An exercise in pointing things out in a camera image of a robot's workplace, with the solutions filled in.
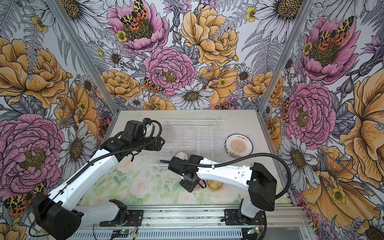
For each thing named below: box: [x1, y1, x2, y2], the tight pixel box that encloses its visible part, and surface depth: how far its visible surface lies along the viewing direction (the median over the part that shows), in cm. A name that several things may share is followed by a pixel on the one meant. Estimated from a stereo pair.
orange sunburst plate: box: [224, 133, 254, 158], surface depth 101 cm
